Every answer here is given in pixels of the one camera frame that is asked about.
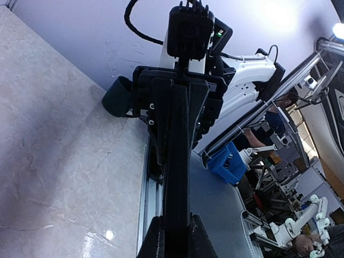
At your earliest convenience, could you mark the dark green mug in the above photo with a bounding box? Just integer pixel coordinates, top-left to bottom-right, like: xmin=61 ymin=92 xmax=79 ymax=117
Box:
xmin=102 ymin=76 xmax=134 ymax=118

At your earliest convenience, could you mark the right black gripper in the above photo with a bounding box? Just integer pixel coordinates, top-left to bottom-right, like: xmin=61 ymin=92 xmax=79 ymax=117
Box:
xmin=131 ymin=66 xmax=226 ymax=164

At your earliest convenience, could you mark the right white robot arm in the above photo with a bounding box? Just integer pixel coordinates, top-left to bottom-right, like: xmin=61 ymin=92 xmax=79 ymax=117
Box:
xmin=169 ymin=1 xmax=285 ymax=120

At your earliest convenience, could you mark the blue plastic part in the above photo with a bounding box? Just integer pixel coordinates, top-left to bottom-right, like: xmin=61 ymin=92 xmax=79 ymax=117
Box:
xmin=207 ymin=142 xmax=247 ymax=185

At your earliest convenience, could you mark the black phone case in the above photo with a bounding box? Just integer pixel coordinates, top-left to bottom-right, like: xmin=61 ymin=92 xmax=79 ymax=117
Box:
xmin=163 ymin=85 xmax=190 ymax=257

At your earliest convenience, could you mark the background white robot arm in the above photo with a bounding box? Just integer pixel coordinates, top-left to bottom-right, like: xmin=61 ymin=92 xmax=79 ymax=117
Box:
xmin=240 ymin=195 xmax=330 ymax=257

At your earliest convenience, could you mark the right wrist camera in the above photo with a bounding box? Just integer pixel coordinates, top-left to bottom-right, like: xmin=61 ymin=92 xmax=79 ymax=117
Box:
xmin=158 ymin=1 xmax=215 ymax=74

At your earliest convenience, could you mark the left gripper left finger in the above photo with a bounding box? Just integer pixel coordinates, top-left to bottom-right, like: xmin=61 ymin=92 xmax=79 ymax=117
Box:
xmin=137 ymin=216 xmax=165 ymax=258

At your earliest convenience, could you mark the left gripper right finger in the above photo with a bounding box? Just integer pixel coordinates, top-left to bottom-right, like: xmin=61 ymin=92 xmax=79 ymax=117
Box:
xmin=188 ymin=214 xmax=218 ymax=258

